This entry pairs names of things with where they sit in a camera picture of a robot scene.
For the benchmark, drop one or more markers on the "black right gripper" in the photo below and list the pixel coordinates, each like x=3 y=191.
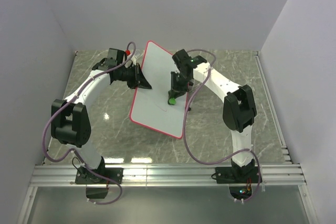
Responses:
x=177 y=91

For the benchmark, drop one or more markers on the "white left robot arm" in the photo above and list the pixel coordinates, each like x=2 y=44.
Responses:
x=70 y=123

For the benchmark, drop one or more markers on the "aluminium side rail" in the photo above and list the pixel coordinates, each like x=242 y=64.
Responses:
x=284 y=148

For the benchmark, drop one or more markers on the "aluminium mounting rail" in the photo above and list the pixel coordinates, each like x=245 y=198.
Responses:
x=165 y=175

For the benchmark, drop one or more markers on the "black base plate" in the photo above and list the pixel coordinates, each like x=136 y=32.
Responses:
x=238 y=175
x=85 y=177

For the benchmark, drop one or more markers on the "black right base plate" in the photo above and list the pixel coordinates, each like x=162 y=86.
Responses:
x=238 y=175

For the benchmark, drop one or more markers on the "green whiteboard eraser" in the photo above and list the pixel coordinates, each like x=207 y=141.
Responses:
x=171 y=101

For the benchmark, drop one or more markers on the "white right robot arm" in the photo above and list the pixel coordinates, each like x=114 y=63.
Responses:
x=239 y=109

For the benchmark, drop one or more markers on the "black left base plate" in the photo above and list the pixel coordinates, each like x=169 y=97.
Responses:
x=85 y=177

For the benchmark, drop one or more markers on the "red framed whiteboard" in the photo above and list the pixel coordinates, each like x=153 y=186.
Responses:
x=150 y=108

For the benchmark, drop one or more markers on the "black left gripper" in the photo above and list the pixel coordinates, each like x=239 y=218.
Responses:
x=140 y=81

